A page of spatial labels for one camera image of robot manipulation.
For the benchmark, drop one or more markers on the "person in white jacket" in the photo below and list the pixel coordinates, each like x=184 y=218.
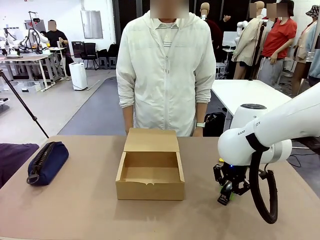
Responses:
x=165 y=75

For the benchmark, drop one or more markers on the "person in red shirt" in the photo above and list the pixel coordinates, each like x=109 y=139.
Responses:
x=278 y=37

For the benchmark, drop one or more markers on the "navy zipper pencil case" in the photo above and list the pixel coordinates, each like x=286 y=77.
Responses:
x=47 y=163

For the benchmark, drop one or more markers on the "person's left hand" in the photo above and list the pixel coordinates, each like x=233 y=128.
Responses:
x=198 y=132

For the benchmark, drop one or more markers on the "mannequin with bucket hat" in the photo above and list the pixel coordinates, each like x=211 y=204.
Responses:
x=306 y=45

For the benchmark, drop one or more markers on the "brown cardboard box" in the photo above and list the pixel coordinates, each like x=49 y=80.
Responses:
x=150 y=186

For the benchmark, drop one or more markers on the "person's right forearm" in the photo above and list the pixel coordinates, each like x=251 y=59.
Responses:
x=128 y=113

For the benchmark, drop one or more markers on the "grey work desk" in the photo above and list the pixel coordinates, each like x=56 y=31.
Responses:
x=25 y=60

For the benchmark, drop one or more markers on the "person's right hand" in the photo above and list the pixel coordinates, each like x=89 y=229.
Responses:
x=128 y=128

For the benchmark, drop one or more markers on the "grey wall panel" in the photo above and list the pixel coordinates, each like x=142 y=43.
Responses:
x=91 y=24

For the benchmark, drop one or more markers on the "black bag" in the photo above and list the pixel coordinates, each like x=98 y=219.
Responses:
x=214 y=125

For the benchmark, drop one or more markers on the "black office chair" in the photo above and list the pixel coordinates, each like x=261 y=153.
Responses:
x=89 y=55

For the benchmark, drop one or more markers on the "white plastic crate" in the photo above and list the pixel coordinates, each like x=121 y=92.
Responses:
x=220 y=71

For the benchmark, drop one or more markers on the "mannequin in beige coat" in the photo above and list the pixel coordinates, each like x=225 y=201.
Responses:
x=247 y=42

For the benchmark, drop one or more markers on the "person in dark red top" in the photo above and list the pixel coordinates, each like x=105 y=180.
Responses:
x=215 y=32

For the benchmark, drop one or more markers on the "bare mannequin head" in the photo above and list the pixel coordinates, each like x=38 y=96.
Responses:
x=205 y=10

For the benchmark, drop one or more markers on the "white table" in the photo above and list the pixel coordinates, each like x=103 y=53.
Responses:
x=245 y=92

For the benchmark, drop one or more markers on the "white wristwatch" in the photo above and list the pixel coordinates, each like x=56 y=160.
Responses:
x=200 y=124

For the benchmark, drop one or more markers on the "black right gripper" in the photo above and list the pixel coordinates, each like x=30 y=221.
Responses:
x=233 y=173

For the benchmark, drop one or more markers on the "black tripod leg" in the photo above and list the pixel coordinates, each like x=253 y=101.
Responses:
x=22 y=105

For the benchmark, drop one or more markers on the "person's left forearm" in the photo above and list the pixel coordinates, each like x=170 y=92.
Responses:
x=201 y=112

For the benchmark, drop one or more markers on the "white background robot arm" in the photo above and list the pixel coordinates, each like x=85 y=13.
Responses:
x=35 y=35
x=7 y=40

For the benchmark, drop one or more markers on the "white air purifier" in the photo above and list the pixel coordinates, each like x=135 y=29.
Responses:
x=78 y=76

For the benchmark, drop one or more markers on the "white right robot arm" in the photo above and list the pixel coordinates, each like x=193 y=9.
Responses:
x=287 y=120

